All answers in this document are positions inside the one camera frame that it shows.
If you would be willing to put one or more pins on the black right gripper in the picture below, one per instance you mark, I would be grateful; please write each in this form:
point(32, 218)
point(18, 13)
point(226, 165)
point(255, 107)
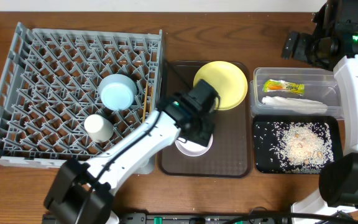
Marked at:
point(293, 36)

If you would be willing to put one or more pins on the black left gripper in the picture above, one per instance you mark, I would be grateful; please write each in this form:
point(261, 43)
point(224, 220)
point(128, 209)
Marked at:
point(199, 134)

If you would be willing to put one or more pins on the white bowl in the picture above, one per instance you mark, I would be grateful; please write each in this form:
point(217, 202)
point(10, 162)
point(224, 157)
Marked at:
point(192, 149)

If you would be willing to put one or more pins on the green orange snack wrapper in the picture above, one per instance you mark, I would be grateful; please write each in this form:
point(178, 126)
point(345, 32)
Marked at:
point(284, 86)

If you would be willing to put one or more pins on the white napkin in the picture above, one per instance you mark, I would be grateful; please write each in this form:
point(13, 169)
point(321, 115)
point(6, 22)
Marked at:
point(302, 106)

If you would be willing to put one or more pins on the yellow plate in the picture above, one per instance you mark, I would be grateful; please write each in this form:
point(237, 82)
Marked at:
point(227, 79)

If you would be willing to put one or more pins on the light blue bowl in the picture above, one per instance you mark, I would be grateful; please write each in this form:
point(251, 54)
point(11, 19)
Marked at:
point(117, 92)

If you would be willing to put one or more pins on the rice food scraps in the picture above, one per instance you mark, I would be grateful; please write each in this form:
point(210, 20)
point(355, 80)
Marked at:
point(303, 146)

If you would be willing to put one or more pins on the white cup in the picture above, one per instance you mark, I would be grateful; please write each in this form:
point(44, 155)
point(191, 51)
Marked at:
point(99, 129)

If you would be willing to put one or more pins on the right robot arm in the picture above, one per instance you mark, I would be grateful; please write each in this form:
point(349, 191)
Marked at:
point(338, 181)

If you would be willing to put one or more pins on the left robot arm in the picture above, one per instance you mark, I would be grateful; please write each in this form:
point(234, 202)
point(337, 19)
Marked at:
point(84, 192)

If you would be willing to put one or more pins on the grey dishwasher rack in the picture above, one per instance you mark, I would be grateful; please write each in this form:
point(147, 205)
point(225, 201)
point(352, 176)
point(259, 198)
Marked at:
point(49, 86)

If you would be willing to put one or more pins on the brown serving tray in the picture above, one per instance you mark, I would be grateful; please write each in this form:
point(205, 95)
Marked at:
point(230, 154)

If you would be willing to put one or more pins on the clear plastic bin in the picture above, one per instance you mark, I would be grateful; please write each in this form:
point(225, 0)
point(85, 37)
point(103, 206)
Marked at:
point(320, 85)

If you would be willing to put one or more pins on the wooden chopstick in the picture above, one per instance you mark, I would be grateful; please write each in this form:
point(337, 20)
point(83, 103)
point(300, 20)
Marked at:
point(151, 98)
point(145, 102)

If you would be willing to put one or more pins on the black tray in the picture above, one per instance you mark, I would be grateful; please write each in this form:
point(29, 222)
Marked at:
point(266, 155)

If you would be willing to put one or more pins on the black equipment at bottom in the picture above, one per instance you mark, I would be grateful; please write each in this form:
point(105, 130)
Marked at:
point(142, 218)

